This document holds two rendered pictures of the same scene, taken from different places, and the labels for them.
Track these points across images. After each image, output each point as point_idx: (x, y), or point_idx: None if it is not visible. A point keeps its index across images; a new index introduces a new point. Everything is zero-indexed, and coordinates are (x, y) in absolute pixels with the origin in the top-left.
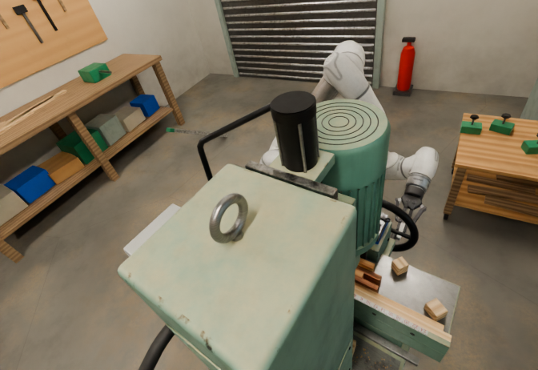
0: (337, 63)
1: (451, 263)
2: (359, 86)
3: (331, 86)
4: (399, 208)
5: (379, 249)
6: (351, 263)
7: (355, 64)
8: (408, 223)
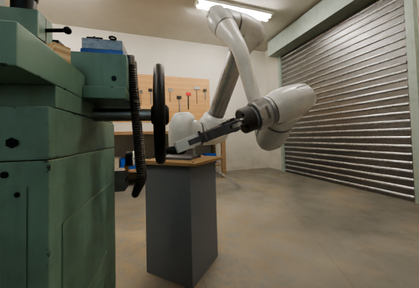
0: (210, 7)
1: None
2: (219, 15)
3: (229, 51)
4: (159, 63)
5: (73, 51)
6: None
7: (227, 9)
8: (153, 75)
